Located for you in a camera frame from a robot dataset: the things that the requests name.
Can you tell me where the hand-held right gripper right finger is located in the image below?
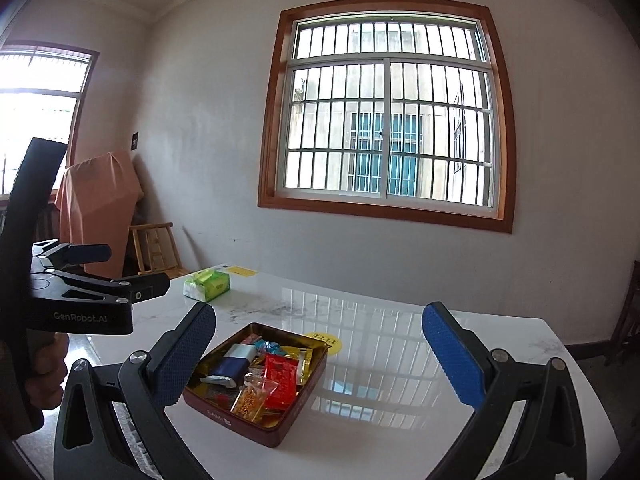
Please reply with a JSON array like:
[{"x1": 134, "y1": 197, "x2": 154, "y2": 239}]
[{"x1": 421, "y1": 301, "x2": 588, "y2": 480}]

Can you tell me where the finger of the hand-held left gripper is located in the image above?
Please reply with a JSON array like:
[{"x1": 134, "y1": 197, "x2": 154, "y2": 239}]
[
  {"x1": 32, "y1": 267, "x2": 171, "y2": 307},
  {"x1": 32, "y1": 240, "x2": 112, "y2": 267}
]

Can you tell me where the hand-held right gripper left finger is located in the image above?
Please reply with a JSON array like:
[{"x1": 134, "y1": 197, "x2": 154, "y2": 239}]
[{"x1": 54, "y1": 302, "x2": 217, "y2": 480}]

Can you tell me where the navy and light blue packet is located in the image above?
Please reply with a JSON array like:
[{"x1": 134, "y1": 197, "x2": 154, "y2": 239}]
[{"x1": 200, "y1": 341, "x2": 257, "y2": 389}]

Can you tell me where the clear bag of orange snacks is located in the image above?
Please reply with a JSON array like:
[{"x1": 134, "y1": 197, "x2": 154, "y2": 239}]
[{"x1": 230, "y1": 377, "x2": 278, "y2": 418}]

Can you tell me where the gold lined dark red tin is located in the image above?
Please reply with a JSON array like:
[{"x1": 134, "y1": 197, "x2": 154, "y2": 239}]
[{"x1": 182, "y1": 322, "x2": 329, "y2": 448}]

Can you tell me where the red snack packet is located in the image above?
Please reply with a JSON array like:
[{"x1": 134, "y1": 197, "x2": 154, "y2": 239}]
[{"x1": 260, "y1": 352, "x2": 301, "y2": 411}]

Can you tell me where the gold foil snack packet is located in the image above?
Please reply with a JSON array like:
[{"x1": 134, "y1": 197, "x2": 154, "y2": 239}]
[{"x1": 280, "y1": 345, "x2": 313, "y2": 386}]

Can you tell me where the person's left hand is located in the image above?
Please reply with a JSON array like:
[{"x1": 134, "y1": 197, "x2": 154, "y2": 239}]
[{"x1": 25, "y1": 332, "x2": 69, "y2": 409}]

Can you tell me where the light wooden chair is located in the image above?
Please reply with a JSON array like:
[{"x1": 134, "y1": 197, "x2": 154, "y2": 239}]
[{"x1": 129, "y1": 222, "x2": 183, "y2": 276}]

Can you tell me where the orange cloth covered furniture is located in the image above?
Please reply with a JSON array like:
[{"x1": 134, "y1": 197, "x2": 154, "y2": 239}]
[{"x1": 54, "y1": 147, "x2": 146, "y2": 278}]

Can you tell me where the green tissue pack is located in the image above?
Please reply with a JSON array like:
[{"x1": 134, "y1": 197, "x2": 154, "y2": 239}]
[{"x1": 182, "y1": 269, "x2": 232, "y2": 304}]

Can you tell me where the white and yellow box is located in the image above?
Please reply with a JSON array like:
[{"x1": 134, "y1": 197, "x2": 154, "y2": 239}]
[{"x1": 210, "y1": 262, "x2": 258, "y2": 281}]

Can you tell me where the round yellow sticker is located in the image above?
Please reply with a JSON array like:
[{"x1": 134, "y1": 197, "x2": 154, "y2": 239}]
[{"x1": 305, "y1": 331, "x2": 345, "y2": 356}]

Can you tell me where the bright side window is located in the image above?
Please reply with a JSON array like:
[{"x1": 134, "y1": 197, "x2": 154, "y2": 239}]
[{"x1": 0, "y1": 42, "x2": 101, "y2": 201}]

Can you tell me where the wooden framed barred window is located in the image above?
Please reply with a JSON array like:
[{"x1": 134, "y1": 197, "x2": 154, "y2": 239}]
[{"x1": 257, "y1": 0, "x2": 517, "y2": 234}]

